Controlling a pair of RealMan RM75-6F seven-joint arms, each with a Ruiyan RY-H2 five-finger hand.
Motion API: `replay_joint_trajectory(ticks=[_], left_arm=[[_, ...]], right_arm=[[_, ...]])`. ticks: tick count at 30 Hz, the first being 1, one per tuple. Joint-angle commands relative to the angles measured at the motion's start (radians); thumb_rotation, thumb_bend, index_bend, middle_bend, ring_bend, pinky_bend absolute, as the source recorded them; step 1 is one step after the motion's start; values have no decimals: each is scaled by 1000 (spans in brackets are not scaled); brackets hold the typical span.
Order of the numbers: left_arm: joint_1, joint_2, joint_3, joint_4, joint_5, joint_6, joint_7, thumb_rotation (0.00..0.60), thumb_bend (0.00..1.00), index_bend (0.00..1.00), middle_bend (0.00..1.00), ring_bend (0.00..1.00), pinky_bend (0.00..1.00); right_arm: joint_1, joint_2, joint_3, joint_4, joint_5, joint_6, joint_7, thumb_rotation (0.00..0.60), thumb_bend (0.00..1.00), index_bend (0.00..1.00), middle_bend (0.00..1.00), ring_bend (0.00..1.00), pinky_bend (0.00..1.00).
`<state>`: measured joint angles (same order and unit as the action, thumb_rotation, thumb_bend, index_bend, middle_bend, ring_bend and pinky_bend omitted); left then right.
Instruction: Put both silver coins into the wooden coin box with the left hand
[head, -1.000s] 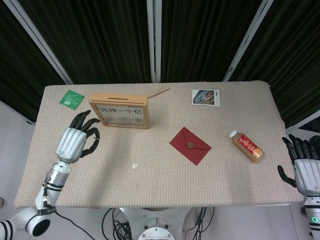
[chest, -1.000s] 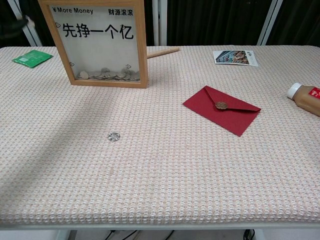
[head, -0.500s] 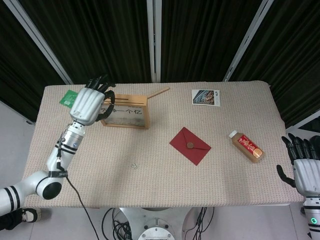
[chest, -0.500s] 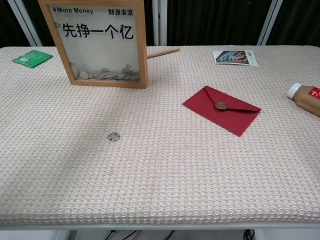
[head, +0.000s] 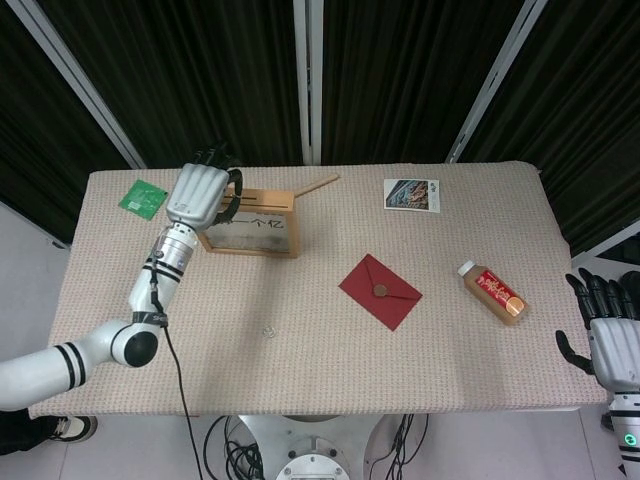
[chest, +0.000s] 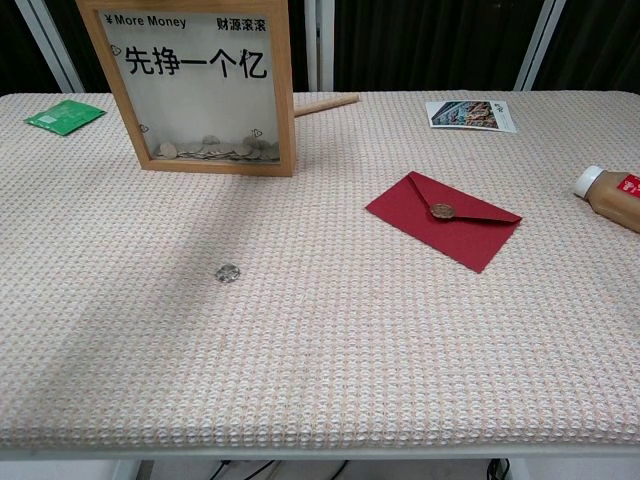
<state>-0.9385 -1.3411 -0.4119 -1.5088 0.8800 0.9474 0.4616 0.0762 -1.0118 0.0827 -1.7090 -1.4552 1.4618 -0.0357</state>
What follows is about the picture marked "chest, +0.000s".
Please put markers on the silver coin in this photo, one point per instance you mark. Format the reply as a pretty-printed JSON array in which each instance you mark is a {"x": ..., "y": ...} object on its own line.
[{"x": 228, "y": 273}]

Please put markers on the pile of silver coins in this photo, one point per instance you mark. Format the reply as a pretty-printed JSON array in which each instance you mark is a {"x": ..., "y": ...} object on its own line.
[{"x": 215, "y": 150}]

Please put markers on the wooden frame coin bank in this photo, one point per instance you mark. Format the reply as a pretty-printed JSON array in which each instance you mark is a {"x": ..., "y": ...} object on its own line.
[{"x": 286, "y": 100}]

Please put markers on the beige woven tablecloth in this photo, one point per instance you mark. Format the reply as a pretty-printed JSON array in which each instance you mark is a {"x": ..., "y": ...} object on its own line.
[{"x": 320, "y": 350}]

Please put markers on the red envelope with wax seal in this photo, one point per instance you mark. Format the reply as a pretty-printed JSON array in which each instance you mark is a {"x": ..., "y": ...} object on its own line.
[{"x": 450, "y": 240}]

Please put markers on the wooden stick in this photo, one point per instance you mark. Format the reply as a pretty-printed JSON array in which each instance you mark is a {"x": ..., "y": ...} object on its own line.
[{"x": 325, "y": 104}]

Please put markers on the picture postcard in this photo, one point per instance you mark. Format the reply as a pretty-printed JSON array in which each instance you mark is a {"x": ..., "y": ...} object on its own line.
[{"x": 465, "y": 115}]

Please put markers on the green flat packet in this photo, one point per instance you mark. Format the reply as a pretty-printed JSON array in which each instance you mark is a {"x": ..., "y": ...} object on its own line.
[{"x": 62, "y": 117}]

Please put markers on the milk tea bottle white cap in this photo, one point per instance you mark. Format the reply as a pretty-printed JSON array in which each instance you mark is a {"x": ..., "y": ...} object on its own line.
[{"x": 615, "y": 197}]

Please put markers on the white frame post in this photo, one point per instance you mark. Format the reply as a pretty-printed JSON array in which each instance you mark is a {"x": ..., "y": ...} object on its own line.
[
  {"x": 540, "y": 45},
  {"x": 52, "y": 45},
  {"x": 320, "y": 45}
]

